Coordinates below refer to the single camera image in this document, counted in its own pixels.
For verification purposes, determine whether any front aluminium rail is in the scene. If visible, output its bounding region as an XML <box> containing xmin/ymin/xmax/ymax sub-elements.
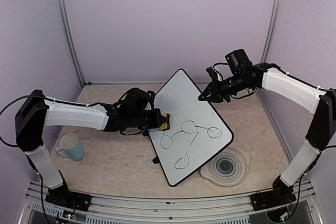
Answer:
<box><xmin>16</xmin><ymin>180</ymin><xmax>325</xmax><ymax>223</ymax></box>

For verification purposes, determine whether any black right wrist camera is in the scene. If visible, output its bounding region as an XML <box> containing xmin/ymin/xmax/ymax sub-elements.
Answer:
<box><xmin>225</xmin><ymin>49</ymin><xmax>253</xmax><ymax>75</ymax></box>

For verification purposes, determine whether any grey spiral pattern plate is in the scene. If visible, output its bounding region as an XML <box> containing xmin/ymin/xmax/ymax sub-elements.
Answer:
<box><xmin>200</xmin><ymin>147</ymin><xmax>250</xmax><ymax>187</ymax></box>

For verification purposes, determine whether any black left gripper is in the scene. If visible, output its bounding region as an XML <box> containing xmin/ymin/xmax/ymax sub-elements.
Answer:
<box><xmin>129</xmin><ymin>108</ymin><xmax>165</xmax><ymax>130</ymax></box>

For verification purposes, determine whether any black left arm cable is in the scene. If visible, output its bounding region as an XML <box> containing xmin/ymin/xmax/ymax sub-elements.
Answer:
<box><xmin>0</xmin><ymin>95</ymin><xmax>32</xmax><ymax>147</ymax></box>

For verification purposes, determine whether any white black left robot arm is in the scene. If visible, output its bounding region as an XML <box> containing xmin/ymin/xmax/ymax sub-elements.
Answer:
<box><xmin>15</xmin><ymin>88</ymin><xmax>170</xmax><ymax>206</ymax></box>

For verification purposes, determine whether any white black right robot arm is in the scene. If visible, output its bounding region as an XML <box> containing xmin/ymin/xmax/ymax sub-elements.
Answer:
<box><xmin>198</xmin><ymin>62</ymin><xmax>335</xmax><ymax>210</ymax></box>

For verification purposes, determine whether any left aluminium frame post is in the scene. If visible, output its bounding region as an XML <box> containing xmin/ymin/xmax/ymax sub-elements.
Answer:
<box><xmin>57</xmin><ymin>0</ymin><xmax>86</xmax><ymax>88</ymax></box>

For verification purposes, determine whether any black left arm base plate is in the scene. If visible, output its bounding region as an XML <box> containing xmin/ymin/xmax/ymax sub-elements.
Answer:
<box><xmin>46</xmin><ymin>191</ymin><xmax>91</xmax><ymax>212</ymax></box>

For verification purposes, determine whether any yellow bone-shaped eraser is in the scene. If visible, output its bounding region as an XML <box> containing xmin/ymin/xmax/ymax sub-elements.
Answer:
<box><xmin>160</xmin><ymin>113</ymin><xmax>170</xmax><ymax>131</ymax></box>

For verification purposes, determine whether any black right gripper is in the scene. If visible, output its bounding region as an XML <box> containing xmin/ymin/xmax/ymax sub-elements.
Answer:
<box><xmin>198</xmin><ymin>71</ymin><xmax>253</xmax><ymax>102</ymax></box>

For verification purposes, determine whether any right aluminium frame post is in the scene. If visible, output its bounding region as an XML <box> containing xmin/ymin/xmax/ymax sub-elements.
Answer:
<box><xmin>261</xmin><ymin>0</ymin><xmax>281</xmax><ymax>62</ymax></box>

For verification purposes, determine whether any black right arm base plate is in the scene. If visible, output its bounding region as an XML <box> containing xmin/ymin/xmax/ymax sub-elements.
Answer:
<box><xmin>250</xmin><ymin>190</ymin><xmax>296</xmax><ymax>211</ymax></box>

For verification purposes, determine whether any aluminium frame post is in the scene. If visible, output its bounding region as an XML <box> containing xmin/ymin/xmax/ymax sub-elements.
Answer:
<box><xmin>57</xmin><ymin>0</ymin><xmax>86</xmax><ymax>88</ymax></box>
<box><xmin>261</xmin><ymin>0</ymin><xmax>281</xmax><ymax>62</ymax></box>

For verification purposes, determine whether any light blue mug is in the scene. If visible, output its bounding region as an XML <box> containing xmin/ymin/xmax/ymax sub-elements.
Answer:
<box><xmin>55</xmin><ymin>133</ymin><xmax>85</xmax><ymax>162</ymax></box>

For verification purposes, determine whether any white whiteboard black frame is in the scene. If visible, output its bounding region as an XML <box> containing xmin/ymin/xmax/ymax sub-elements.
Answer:
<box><xmin>149</xmin><ymin>69</ymin><xmax>234</xmax><ymax>187</ymax></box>

